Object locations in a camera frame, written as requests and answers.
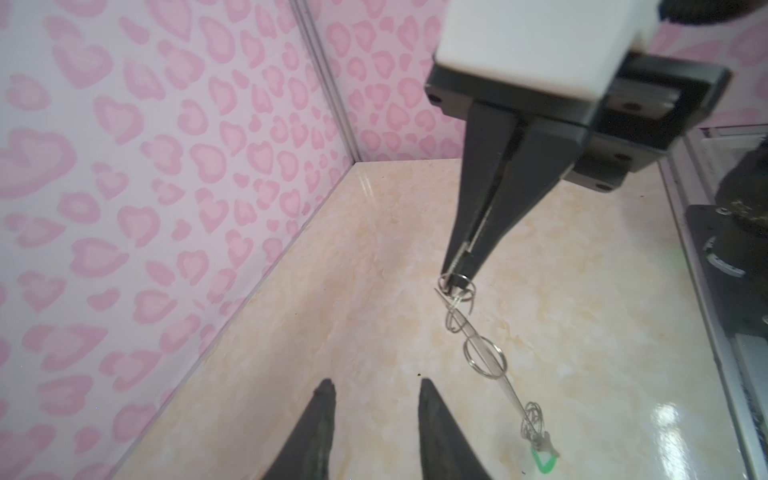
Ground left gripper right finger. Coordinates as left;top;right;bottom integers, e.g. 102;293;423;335
418;378;491;480

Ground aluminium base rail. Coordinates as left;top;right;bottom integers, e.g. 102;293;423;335
660;125;767;479

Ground metal key holder plate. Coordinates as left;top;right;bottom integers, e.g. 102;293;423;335
435;273;559;453

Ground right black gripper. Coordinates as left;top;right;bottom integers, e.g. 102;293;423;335
425;54;732;280

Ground key with green tag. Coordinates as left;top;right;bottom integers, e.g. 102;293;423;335
531;447;559;475

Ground right corner aluminium post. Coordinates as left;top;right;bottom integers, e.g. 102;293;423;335
289;0;363;163

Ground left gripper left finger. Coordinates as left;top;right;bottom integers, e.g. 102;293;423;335
262;378;336;479

